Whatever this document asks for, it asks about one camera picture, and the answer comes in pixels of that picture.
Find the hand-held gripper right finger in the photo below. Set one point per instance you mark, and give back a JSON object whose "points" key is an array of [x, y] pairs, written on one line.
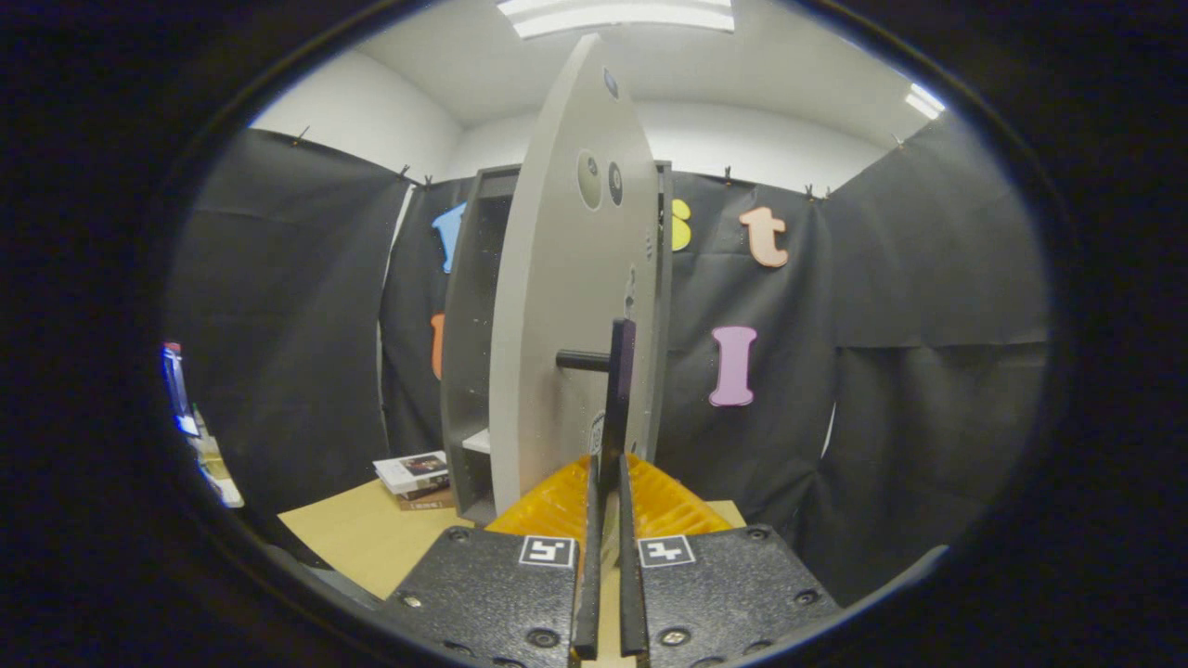
{"points": [[631, 575]]}

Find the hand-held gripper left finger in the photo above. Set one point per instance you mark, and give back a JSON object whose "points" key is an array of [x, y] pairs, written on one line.
{"points": [[587, 557]]}

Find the grey shoe cabinet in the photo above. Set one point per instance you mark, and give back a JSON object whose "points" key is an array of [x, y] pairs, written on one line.
{"points": [[464, 325]]}

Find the stack of books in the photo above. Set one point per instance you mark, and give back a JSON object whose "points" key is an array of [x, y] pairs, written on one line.
{"points": [[413, 473]]}

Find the black backdrop cloth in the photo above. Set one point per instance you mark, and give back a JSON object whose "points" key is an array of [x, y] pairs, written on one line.
{"points": [[928, 278]]}

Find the blue and white item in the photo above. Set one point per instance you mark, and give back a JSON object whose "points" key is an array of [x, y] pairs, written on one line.
{"points": [[176, 380]]}

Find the long ceiling light panel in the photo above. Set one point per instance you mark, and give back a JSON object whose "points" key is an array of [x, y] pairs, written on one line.
{"points": [[617, 14]]}

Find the small ceiling light panel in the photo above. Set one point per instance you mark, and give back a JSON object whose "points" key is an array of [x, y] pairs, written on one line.
{"points": [[924, 100]]}

